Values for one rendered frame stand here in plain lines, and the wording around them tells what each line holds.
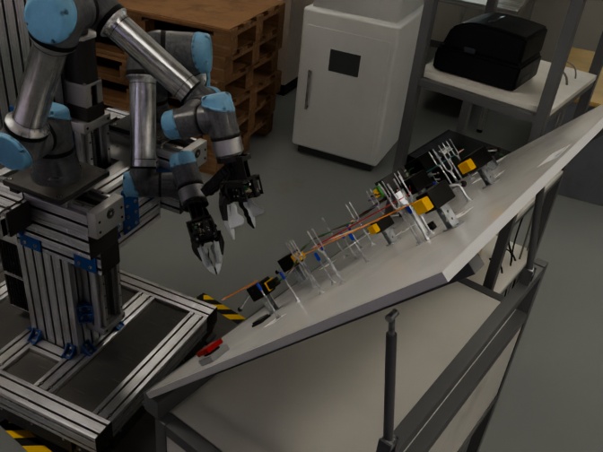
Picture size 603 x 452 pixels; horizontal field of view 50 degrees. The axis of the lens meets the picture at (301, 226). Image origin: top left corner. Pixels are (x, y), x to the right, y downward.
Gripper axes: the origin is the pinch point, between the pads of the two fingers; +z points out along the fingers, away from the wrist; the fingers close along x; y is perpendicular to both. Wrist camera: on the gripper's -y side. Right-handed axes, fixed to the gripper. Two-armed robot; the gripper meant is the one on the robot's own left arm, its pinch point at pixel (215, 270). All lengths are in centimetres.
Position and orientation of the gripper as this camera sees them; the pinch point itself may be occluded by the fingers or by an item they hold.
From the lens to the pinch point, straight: 179.0
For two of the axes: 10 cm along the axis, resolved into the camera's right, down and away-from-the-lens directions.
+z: 3.1, 9.2, -2.5
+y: -0.1, -2.6, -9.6
